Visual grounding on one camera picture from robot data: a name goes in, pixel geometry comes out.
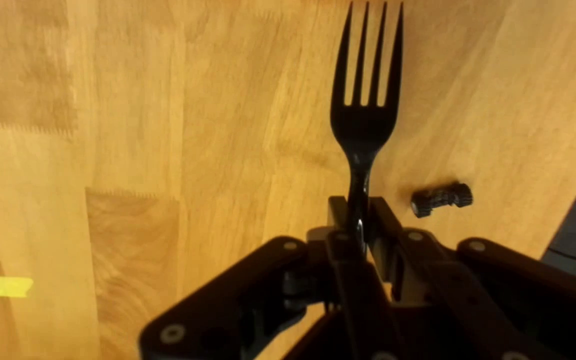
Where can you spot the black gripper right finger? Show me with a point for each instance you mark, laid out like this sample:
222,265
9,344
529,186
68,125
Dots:
498,303

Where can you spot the small black object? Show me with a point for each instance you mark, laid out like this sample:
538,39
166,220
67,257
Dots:
448,194

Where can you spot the black fork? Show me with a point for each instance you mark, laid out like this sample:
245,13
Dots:
363,129

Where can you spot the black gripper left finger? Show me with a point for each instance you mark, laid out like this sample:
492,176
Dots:
245,308

